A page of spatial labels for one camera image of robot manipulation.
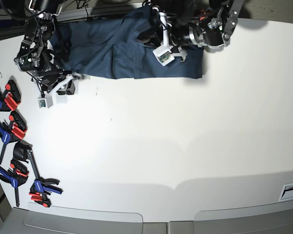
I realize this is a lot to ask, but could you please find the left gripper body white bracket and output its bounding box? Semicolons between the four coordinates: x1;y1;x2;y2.
152;6;187;66

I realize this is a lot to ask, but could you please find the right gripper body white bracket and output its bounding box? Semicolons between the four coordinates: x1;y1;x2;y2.
38;72;82;108

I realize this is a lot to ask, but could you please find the blue T-shirt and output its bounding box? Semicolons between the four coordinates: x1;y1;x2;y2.
50;6;204;79

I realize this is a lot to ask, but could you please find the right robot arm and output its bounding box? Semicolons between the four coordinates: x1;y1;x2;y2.
14;0;81;108

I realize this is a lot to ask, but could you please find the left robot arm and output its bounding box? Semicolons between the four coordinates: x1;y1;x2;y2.
137;0;244;66

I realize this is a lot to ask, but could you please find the blue red bar clamp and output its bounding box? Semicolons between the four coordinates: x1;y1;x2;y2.
0;79;21;112
13;142;63;208
0;110;27;165
0;158;29;207

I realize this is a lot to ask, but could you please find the grey chair backrest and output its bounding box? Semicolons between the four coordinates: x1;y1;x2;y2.
0;208;143;234
193;201;293;234

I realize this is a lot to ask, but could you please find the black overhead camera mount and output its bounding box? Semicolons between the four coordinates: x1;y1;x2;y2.
177;0;199;25

